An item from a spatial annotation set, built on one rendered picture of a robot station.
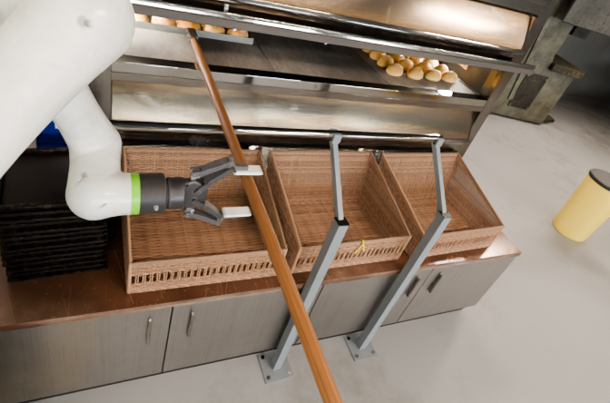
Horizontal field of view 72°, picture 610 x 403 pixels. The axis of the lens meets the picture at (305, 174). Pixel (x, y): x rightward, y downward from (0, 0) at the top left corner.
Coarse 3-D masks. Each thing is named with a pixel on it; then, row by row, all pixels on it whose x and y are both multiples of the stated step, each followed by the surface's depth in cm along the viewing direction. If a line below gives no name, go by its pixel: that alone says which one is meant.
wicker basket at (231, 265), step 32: (128, 160) 159; (160, 160) 164; (256, 160) 182; (224, 192) 182; (128, 224) 139; (160, 224) 166; (192, 224) 172; (224, 224) 177; (256, 224) 182; (128, 256) 133; (160, 256) 154; (192, 256) 159; (224, 256) 145; (256, 256) 152; (128, 288) 138; (160, 288) 144
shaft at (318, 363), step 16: (192, 48) 162; (208, 80) 141; (224, 112) 127; (224, 128) 122; (240, 160) 111; (240, 176) 108; (256, 192) 102; (256, 208) 98; (272, 240) 91; (272, 256) 88; (288, 272) 85; (288, 288) 82; (288, 304) 81; (304, 320) 77; (304, 336) 75; (320, 352) 73; (320, 368) 71; (320, 384) 69; (336, 400) 67
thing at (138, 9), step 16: (160, 16) 121; (176, 16) 123; (192, 16) 125; (208, 16) 126; (256, 32) 135; (272, 32) 137; (288, 32) 139; (304, 32) 141; (368, 48) 154; (384, 48) 157; (400, 48) 160; (480, 64) 181; (496, 64) 184
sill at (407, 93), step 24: (120, 72) 142; (144, 72) 145; (168, 72) 148; (192, 72) 151; (216, 72) 154; (240, 72) 160; (264, 72) 166; (384, 96) 192; (408, 96) 198; (432, 96) 203; (456, 96) 210; (480, 96) 221
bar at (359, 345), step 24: (120, 120) 114; (336, 144) 146; (432, 144) 169; (336, 168) 145; (336, 192) 144; (336, 216) 144; (336, 240) 145; (432, 240) 170; (408, 264) 181; (312, 288) 160; (384, 312) 198; (288, 336) 178; (360, 336) 214; (264, 360) 196; (288, 360) 199
